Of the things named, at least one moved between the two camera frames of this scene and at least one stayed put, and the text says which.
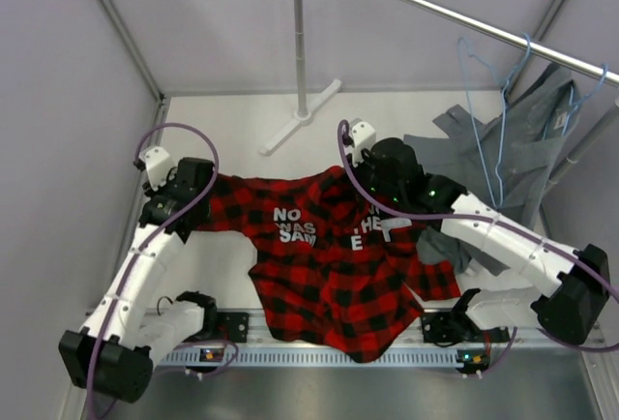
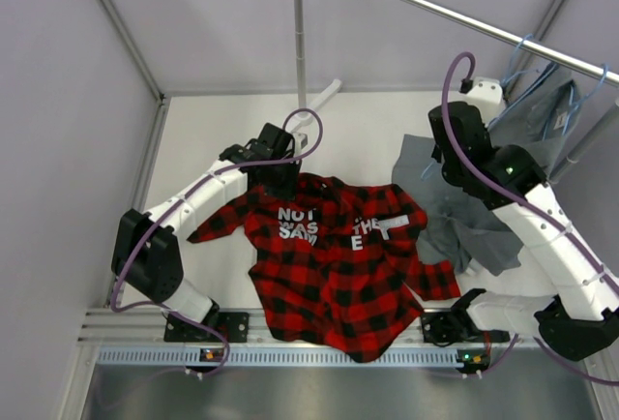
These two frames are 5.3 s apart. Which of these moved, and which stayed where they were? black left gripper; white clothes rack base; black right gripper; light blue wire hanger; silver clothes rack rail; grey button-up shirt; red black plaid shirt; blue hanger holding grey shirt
Moved: black right gripper; light blue wire hanger; black left gripper
Stayed: white clothes rack base; red black plaid shirt; silver clothes rack rail; grey button-up shirt; blue hanger holding grey shirt
